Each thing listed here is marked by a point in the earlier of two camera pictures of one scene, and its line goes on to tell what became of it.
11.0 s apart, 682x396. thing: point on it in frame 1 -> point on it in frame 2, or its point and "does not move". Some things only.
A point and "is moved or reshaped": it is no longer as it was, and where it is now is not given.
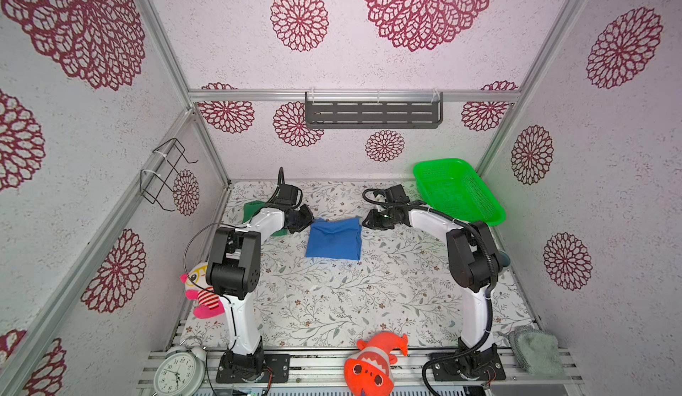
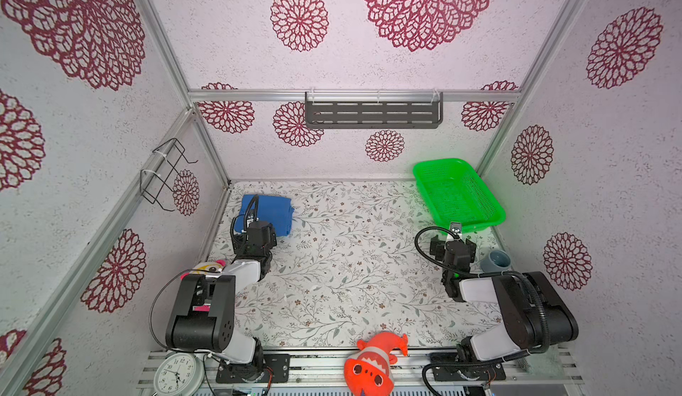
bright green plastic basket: x=451 y=186 does not move
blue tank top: x=337 y=238 is moved or reshaped
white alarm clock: x=181 y=372 does not move
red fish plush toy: x=368 y=369 does not move
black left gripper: x=308 y=217 -> x=241 y=247
